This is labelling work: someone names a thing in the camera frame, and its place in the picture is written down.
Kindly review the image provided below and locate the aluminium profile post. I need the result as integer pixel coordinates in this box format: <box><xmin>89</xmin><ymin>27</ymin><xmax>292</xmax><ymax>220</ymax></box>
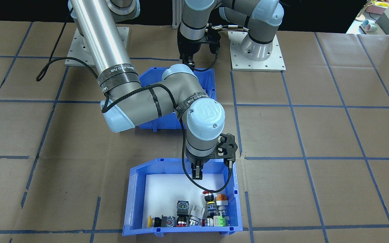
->
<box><xmin>172</xmin><ymin>0</ymin><xmax>185</xmax><ymax>30</ymax></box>

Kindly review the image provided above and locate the white body push button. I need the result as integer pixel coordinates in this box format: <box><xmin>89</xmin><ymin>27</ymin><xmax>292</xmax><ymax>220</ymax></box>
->
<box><xmin>188</xmin><ymin>205</ymin><xmax>205</xmax><ymax>227</ymax></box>

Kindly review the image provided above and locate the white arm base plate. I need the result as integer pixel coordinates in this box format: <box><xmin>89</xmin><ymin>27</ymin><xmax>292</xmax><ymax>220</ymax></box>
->
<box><xmin>64</xmin><ymin>26</ymin><xmax>130</xmax><ymax>67</ymax></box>
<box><xmin>228</xmin><ymin>31</ymin><xmax>286</xmax><ymax>72</ymax></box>

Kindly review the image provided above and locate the orange grey pilot light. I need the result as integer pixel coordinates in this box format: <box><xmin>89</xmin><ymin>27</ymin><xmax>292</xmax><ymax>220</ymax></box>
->
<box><xmin>216</xmin><ymin>194</ymin><xmax>229</xmax><ymax>216</ymax></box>

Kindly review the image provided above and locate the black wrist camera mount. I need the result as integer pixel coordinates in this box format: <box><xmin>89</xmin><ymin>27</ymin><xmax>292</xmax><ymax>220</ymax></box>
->
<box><xmin>216</xmin><ymin>133</ymin><xmax>239</xmax><ymax>168</ymax></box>
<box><xmin>202</xmin><ymin>25</ymin><xmax>222</xmax><ymax>56</ymax></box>

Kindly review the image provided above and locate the red mushroom emergency button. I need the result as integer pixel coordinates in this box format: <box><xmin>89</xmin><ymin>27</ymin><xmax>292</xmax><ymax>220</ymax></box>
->
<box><xmin>203</xmin><ymin>191</ymin><xmax>217</xmax><ymax>216</ymax></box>

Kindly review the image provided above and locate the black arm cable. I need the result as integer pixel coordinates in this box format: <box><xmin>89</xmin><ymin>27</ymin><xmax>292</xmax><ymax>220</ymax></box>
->
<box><xmin>193</xmin><ymin>22</ymin><xmax>251</xmax><ymax>72</ymax></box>
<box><xmin>36</xmin><ymin>7</ymin><xmax>234</xmax><ymax>191</ymax></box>

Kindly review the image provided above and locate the red ring black push button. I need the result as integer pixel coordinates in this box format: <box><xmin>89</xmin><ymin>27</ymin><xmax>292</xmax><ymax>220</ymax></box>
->
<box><xmin>176</xmin><ymin>200</ymin><xmax>190</xmax><ymax>227</ymax></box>

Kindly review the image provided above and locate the white paper bin liner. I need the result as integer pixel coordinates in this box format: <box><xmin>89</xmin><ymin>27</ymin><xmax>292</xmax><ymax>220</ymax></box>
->
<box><xmin>142</xmin><ymin>174</ymin><xmax>227</xmax><ymax>230</ymax></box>

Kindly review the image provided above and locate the blue plastic battery bin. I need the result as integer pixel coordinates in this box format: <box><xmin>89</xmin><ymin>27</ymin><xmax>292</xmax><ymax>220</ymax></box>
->
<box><xmin>137</xmin><ymin>67</ymin><xmax>217</xmax><ymax>131</ymax></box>

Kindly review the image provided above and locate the blue plastic button bin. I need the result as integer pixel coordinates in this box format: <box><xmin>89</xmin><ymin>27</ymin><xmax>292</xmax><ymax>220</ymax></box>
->
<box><xmin>122</xmin><ymin>158</ymin><xmax>243</xmax><ymax>237</ymax></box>

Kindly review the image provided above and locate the yellow mushroom push button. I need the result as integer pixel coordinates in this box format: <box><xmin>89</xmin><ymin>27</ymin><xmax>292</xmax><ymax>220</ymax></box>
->
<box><xmin>148</xmin><ymin>215</ymin><xmax>176</xmax><ymax>228</ymax></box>

